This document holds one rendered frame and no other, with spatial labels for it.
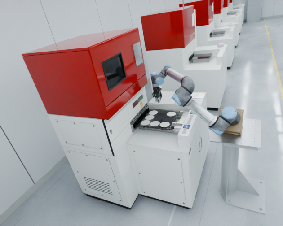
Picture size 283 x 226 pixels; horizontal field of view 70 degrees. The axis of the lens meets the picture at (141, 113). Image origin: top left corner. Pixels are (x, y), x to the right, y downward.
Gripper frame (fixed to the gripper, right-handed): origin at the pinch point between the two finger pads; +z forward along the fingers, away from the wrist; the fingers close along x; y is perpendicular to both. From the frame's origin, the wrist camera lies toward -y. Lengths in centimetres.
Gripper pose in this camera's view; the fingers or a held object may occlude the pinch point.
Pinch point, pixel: (158, 102)
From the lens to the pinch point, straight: 232.1
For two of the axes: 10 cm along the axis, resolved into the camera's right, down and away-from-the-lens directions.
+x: 9.2, 0.2, -3.8
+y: -3.4, 5.1, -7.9
